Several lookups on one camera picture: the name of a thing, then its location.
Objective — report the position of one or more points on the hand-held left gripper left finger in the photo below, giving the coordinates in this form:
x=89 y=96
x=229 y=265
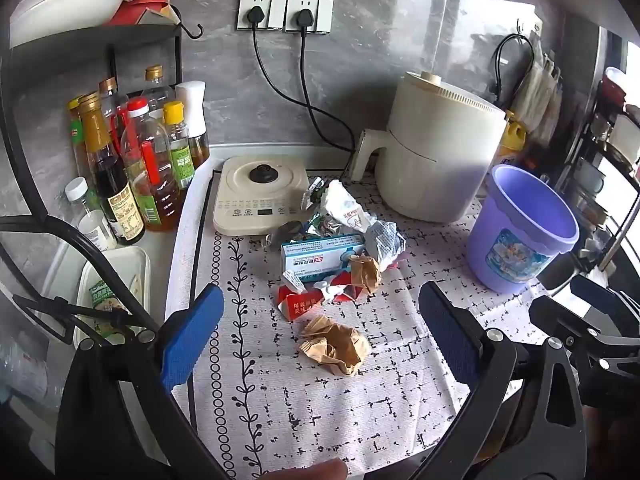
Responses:
x=192 y=335

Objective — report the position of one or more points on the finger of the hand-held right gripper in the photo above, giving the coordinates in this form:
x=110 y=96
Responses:
x=565 y=317
x=600 y=294

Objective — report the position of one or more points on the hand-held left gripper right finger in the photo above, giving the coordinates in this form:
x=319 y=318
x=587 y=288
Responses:
x=450 y=335

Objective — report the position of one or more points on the purple plastic bucket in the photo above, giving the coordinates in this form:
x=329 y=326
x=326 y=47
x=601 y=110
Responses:
x=505 y=250

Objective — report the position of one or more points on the small brown paper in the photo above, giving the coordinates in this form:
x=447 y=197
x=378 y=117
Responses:
x=365 y=272

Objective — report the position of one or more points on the red and white packet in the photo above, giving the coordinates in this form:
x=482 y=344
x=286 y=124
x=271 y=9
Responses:
x=295 y=305

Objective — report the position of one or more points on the grey wrapper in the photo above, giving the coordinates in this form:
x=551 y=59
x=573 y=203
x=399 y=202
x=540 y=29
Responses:
x=385 y=242

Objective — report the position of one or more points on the large brown paper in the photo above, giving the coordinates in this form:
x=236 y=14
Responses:
x=337 y=347

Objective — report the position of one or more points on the blue medicine box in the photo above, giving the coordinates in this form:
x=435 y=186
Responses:
x=315 y=257

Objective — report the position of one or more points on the white plastic bag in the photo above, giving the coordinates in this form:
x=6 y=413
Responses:
x=345 y=207

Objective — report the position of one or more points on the person's left hand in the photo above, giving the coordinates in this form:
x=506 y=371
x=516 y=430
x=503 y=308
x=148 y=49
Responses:
x=317 y=472

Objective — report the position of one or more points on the green food packet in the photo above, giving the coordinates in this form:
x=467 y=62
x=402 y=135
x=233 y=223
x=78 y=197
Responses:
x=107 y=307

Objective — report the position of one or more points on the white plastic tray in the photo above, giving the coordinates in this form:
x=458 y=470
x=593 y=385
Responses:
x=135 y=265

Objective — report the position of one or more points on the patterned white tablecloth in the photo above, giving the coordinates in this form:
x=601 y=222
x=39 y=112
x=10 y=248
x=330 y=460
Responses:
x=300 y=410

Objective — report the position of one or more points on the small white cap bottle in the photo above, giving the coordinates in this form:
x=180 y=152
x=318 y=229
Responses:
x=92 y=220

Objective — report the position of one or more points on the white induction cooker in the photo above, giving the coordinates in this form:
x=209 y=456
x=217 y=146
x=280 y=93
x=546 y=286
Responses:
x=250 y=190

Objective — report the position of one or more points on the dark soy sauce bottle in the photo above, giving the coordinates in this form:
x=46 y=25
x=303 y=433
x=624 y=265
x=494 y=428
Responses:
x=117 y=195

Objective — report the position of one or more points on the red cap oil bottle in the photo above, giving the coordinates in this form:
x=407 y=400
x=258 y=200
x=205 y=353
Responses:
x=150 y=175

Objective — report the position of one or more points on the colourful crumpled wrapper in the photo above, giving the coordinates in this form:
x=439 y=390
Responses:
x=320 y=225

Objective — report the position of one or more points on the cluttered metal shelf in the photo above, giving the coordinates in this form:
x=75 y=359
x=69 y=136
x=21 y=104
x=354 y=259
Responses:
x=600 y=125

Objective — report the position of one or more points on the white air fryer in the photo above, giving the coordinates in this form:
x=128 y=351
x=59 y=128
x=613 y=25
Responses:
x=440 y=160

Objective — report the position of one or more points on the yellow detergent bottle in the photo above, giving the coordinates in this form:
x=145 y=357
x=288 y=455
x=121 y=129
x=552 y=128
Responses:
x=514 y=140

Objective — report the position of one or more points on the yellow cap green label bottle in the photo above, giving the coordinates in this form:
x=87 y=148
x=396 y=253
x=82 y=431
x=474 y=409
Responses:
x=180 y=155

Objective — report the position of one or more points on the hanging plastic bags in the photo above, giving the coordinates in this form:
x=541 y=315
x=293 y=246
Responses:
x=537 y=95

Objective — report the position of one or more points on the white top oil dispenser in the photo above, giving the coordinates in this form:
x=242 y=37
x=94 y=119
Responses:
x=192 y=110

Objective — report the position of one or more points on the green label sauce bottle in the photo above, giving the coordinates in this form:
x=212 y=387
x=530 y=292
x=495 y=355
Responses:
x=76 y=135

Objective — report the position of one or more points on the brown cap bottle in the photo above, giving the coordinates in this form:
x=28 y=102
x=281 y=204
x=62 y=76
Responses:
x=107 y=97

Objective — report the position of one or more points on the gold cap clear bottle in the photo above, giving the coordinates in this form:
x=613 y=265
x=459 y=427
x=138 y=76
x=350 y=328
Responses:
x=156 y=85

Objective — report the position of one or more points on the black metal kitchen rack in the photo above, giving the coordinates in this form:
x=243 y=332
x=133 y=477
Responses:
x=135 y=35

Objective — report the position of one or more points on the black power plug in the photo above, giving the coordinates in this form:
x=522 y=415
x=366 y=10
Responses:
x=256 y=14
x=304 y=17

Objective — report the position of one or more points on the red plastic container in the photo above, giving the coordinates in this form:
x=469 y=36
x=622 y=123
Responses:
x=137 y=10

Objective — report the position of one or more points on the white wall socket panel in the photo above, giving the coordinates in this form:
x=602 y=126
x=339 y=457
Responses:
x=262 y=7
x=310 y=10

